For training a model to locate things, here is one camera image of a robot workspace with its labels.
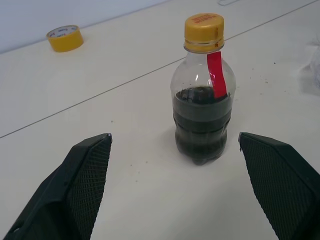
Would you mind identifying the clear plastic bottle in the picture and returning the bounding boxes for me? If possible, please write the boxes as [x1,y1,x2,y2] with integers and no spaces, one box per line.
[298,34,320,95]

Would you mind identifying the yellow bottle cap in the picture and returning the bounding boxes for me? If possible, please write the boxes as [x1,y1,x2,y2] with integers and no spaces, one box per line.
[184,14,225,53]

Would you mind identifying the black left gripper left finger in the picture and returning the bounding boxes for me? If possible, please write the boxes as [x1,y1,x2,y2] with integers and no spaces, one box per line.
[3,133,113,240]

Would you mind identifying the cola bottle with red label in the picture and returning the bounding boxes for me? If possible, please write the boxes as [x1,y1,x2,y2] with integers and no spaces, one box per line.
[170,41,237,166]

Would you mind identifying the yellow tape roll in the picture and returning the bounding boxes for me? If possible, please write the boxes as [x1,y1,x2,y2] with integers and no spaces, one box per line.
[46,24,85,53]

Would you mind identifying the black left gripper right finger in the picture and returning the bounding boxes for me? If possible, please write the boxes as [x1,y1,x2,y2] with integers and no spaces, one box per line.
[238,132,320,240]

